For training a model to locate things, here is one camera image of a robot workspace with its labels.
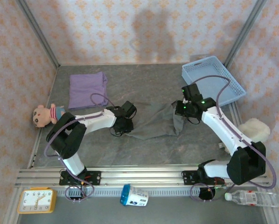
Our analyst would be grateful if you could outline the grey garment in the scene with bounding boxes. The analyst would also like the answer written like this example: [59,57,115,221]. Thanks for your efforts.
[125,100,189,140]

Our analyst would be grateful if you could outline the light blue plastic basket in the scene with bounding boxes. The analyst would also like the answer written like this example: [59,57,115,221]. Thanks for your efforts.
[181,55,247,107]

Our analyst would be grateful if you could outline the purple t-shirt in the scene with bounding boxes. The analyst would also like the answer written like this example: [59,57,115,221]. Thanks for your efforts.
[68,71,109,110]

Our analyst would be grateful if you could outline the white fluffy plush toy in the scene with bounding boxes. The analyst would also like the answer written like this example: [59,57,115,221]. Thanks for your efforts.
[220,118,271,154]

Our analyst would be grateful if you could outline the plush doll with striped shirt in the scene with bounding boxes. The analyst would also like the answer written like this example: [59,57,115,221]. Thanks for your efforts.
[32,104,66,128]

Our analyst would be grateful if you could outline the white cup with blue lid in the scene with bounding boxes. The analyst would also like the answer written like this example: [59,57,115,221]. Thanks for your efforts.
[120,183,149,207]

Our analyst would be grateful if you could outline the thin aluminium table edge strip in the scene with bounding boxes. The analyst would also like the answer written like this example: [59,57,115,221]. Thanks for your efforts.
[27,66,61,169]

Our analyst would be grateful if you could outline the clear plastic water bottle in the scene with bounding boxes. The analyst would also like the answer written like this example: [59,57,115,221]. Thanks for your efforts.
[224,189,279,208]

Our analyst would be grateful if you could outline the yellow alarm clock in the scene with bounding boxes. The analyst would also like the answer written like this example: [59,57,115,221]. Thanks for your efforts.
[17,188,57,214]

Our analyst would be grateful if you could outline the wide aluminium mounting rail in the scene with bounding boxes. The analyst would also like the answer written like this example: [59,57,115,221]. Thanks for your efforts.
[14,166,271,187]

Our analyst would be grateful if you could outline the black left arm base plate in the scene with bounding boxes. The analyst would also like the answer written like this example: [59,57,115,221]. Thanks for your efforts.
[59,171,102,186]

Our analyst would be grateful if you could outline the aluminium frame post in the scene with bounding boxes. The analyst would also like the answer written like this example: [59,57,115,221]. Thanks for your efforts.
[223,0,267,68]
[15,0,61,68]

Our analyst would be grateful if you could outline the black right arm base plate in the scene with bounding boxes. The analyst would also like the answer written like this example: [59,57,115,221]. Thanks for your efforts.
[181,170,224,186]

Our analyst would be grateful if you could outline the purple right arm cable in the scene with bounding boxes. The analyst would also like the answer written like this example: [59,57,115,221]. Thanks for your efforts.
[190,75,277,203]

